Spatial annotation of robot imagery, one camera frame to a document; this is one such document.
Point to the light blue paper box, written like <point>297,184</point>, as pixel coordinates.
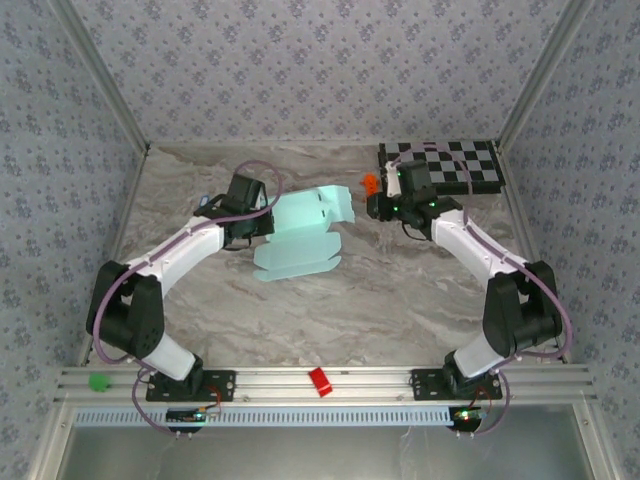
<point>300,250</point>

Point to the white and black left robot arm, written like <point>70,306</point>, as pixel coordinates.
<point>175,250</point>

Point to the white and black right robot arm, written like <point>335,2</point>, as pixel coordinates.
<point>475,250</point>

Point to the small blue object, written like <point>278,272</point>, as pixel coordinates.
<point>204,201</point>

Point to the orange toy block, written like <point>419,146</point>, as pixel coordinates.
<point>371,184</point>

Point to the black and grey chessboard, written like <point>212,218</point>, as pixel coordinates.
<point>480,165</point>

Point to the red plastic block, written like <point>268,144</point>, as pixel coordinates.
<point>320,382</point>

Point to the green round toy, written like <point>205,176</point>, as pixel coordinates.
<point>99,382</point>

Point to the aluminium side rail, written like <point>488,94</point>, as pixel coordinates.
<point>117,240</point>
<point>525,225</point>

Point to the aluminium corner post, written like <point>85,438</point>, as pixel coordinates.
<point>100,75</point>
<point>545,75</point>

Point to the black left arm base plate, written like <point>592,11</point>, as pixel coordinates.
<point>220,385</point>

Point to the aluminium frame rail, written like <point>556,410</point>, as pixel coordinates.
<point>280,385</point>

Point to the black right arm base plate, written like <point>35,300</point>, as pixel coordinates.
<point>425,385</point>

